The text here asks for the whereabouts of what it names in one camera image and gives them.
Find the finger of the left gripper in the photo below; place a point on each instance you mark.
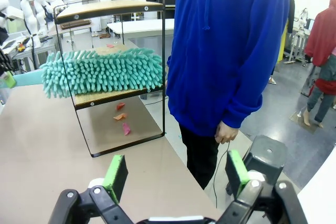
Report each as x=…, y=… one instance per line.
x=8, y=79

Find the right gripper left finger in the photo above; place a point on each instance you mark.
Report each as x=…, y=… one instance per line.
x=105, y=203

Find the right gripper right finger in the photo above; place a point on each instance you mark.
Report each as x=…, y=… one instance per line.
x=257, y=203

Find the teal chenille duster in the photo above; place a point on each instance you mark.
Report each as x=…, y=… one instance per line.
x=105, y=72

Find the person's left forearm blue sleeve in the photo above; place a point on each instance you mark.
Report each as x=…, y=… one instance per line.
x=244, y=111

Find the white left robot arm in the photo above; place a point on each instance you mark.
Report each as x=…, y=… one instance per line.
x=9, y=9

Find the person's left hand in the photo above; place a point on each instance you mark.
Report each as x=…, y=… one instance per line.
x=226, y=134

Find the black plastic stool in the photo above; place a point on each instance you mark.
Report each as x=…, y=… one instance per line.
x=267, y=155

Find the magenta paper scrap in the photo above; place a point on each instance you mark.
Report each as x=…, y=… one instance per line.
x=126, y=128

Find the orange paper scrap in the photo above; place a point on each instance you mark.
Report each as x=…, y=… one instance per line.
x=120, y=116

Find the brown floor mat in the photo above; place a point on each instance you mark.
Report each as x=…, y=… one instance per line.
x=302, y=123

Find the red paper scrap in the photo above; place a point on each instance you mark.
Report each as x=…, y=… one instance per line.
x=120, y=106

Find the red paper strip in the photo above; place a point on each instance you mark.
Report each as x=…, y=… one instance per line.
x=109, y=46

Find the long white background table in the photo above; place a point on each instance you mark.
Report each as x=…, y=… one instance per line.
x=141, y=26

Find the person in yellow apron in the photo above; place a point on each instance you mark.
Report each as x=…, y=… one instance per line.
x=283, y=48

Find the person in blue hoodie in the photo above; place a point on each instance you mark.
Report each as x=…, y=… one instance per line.
x=225, y=37

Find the person in red hoodie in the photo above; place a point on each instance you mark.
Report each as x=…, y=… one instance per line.
x=324, y=35

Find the black frame wooden two-tier shelf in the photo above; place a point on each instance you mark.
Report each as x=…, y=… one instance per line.
x=110, y=6

